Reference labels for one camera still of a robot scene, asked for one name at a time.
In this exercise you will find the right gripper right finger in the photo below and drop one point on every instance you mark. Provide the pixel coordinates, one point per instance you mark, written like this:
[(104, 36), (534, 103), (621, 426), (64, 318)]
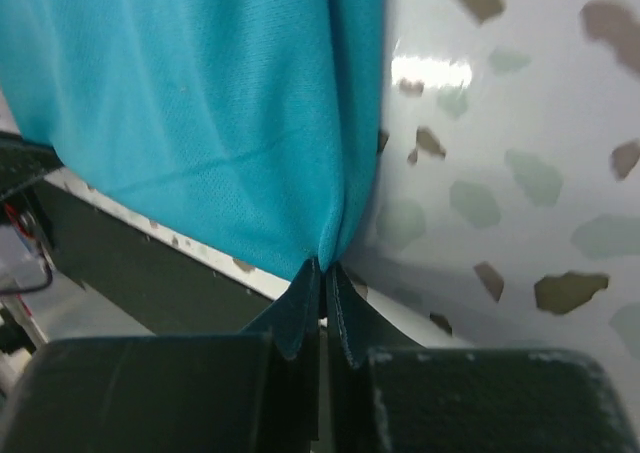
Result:
[(389, 394)]

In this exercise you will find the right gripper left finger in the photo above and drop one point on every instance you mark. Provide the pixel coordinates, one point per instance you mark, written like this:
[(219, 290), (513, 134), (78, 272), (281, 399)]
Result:
[(253, 391)]

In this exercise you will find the teal t shirt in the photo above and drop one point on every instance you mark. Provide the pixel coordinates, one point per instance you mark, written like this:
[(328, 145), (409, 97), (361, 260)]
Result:
[(248, 125)]

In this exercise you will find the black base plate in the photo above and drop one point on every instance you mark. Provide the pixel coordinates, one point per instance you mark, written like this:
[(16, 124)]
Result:
[(90, 266)]

